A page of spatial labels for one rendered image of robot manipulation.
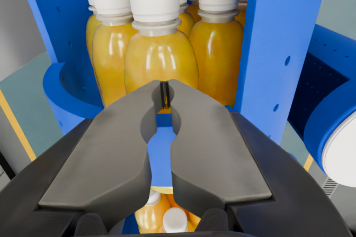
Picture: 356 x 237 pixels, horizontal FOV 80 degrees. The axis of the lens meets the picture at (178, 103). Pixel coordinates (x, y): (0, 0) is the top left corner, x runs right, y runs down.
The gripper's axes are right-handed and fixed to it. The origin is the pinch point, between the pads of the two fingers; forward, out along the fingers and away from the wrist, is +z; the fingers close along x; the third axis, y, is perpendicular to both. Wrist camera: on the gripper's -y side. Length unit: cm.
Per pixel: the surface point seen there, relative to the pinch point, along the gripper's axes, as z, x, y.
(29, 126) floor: 124, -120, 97
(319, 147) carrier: 21.8, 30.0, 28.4
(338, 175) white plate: 20, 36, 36
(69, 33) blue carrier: 17.5, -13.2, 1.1
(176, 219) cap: 7.6, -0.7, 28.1
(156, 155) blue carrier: 0.4, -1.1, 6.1
